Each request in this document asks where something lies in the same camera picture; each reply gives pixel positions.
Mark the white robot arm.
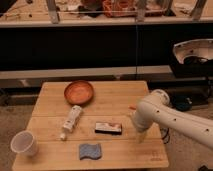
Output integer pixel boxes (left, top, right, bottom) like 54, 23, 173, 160
132, 89, 213, 149

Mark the clear plastic cup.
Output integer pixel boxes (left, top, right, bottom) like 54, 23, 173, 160
10, 131, 38, 156

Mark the blue wavy sponge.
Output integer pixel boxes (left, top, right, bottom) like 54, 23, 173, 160
79, 144, 102, 160

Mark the orange wooden bowl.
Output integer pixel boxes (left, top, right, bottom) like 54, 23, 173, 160
64, 80, 94, 105

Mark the black whiteboard eraser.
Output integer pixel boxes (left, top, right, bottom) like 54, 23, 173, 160
95, 122, 122, 135

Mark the white tube with cap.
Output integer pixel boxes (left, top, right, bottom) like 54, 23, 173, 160
60, 105, 83, 141

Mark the black cable beside table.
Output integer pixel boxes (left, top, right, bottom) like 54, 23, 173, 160
160, 127, 171, 145

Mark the orange crate in background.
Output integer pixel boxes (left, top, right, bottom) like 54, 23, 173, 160
102, 0, 135, 17

